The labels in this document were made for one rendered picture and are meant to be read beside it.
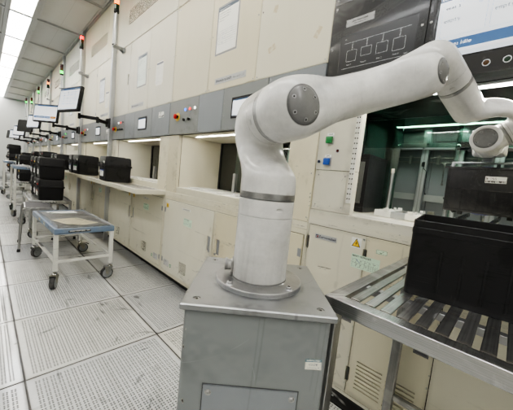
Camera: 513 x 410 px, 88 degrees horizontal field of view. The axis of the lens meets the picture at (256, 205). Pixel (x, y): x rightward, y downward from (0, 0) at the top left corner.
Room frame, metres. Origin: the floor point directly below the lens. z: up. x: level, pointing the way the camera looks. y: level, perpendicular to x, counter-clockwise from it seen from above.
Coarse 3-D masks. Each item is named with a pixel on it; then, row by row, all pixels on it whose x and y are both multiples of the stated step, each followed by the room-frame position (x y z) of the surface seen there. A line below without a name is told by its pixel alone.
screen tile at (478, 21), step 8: (464, 0) 0.96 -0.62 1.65; (472, 0) 0.94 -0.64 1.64; (488, 0) 0.92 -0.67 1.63; (448, 8) 0.99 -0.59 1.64; (456, 8) 0.97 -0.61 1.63; (464, 8) 0.96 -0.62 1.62; (472, 8) 0.94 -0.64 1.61; (480, 8) 0.93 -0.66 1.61; (448, 16) 0.99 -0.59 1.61; (480, 16) 0.92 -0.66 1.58; (448, 24) 0.98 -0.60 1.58; (456, 24) 0.97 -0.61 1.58; (464, 24) 0.95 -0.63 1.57; (472, 24) 0.94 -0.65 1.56; (480, 24) 0.92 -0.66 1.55; (440, 32) 1.00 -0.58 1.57; (448, 32) 0.98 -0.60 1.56; (456, 32) 0.97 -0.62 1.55; (464, 32) 0.95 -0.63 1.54
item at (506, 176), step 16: (512, 144) 1.06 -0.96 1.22; (448, 176) 1.10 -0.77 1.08; (464, 176) 1.06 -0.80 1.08; (480, 176) 1.02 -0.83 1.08; (496, 176) 0.99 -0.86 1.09; (512, 176) 0.96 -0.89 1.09; (448, 192) 1.10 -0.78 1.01; (464, 192) 1.06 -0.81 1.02; (480, 192) 1.02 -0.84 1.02; (496, 192) 0.99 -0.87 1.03; (512, 192) 0.95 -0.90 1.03; (448, 208) 1.09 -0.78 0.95; (464, 208) 1.05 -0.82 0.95; (480, 208) 1.02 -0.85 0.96; (496, 208) 0.98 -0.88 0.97; (512, 208) 0.95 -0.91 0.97
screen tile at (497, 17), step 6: (498, 0) 0.90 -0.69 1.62; (504, 0) 0.89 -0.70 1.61; (492, 12) 0.90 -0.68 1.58; (498, 12) 0.89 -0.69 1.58; (504, 12) 0.88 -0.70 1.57; (510, 12) 0.87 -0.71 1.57; (492, 18) 0.90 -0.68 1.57; (498, 18) 0.89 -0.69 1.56; (504, 18) 0.88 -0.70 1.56; (510, 18) 0.87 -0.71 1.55; (492, 24) 0.90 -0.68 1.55
